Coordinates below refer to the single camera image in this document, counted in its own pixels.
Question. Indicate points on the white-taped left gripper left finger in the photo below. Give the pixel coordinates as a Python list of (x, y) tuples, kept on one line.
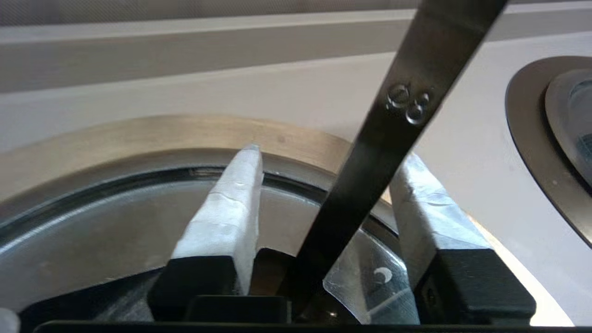
[(222, 222)]

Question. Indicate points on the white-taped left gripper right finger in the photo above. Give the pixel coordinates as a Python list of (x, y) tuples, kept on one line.
[(439, 240)]

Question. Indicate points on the steel hinged lid black knob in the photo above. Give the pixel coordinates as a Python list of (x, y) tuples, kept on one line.
[(569, 115), (115, 231)]

